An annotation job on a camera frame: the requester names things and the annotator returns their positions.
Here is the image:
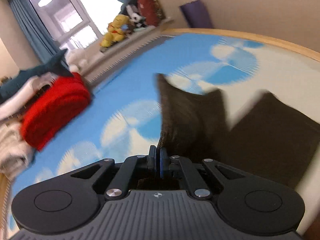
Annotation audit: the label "blue white patterned bedsheet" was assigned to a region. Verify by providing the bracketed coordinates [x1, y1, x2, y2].
[8, 33, 319, 239]

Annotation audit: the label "white framed window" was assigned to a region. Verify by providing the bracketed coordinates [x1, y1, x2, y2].
[29, 0, 122, 50]

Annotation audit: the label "white plush toy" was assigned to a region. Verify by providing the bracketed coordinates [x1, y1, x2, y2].
[65, 48, 89, 73]

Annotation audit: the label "teal shark plush toy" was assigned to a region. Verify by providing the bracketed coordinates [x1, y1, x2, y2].
[1, 49, 73, 103]

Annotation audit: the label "dark brown corduroy pants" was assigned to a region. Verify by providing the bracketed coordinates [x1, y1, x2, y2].
[156, 74, 319, 188]

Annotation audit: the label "panda plush toy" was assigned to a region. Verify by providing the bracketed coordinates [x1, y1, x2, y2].
[126, 4, 147, 29]

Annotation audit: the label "left blue curtain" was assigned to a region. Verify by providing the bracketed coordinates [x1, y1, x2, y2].
[7, 0, 60, 63]

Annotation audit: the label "wooden bed frame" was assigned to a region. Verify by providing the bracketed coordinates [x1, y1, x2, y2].
[1, 29, 319, 239]

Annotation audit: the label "cream folded blanket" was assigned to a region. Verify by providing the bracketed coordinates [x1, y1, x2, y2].
[1, 121, 35, 180]

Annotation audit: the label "purple rolled mat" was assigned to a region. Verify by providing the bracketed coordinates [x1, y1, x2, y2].
[180, 0, 214, 29]

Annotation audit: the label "red folded blanket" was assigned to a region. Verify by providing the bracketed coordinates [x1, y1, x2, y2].
[21, 73, 91, 151]

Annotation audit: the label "yellow plush toy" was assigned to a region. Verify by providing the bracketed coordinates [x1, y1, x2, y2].
[100, 14, 130, 48]

